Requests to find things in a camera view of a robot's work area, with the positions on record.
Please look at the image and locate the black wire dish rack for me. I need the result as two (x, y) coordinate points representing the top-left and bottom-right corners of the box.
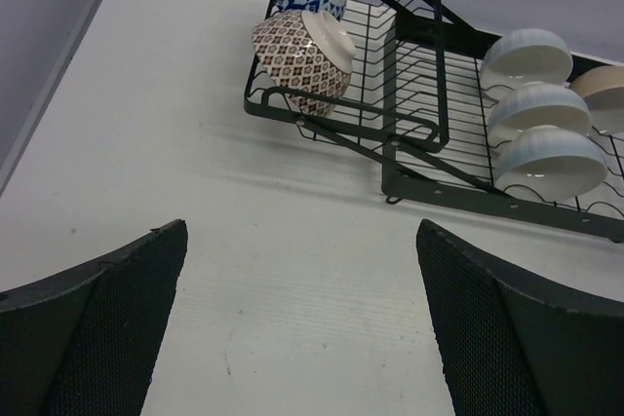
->
(244, 0), (623, 243)

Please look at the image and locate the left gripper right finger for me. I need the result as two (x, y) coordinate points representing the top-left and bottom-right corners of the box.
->
(416, 219), (623, 415)

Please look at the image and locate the light blue bowl front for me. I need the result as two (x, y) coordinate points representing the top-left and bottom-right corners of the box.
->
(494, 125), (607, 202)

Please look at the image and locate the light blue bowl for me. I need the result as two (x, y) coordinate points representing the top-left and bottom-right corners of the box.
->
(480, 28), (573, 99)
(494, 125), (607, 202)
(487, 82), (592, 140)

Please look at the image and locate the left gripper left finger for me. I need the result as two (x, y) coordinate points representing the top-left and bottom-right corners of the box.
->
(1, 219), (188, 415)

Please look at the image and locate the light blue bowl middle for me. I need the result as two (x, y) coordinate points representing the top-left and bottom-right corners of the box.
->
(487, 82), (592, 140)

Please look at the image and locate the light blue bowl rear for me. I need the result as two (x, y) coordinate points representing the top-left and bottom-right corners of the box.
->
(480, 28), (573, 99)

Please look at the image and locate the beige bowl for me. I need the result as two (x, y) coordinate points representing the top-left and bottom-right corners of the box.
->
(569, 65), (624, 135)

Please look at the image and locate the brown floral patterned bowl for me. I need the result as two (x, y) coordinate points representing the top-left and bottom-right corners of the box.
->
(252, 10), (356, 117)

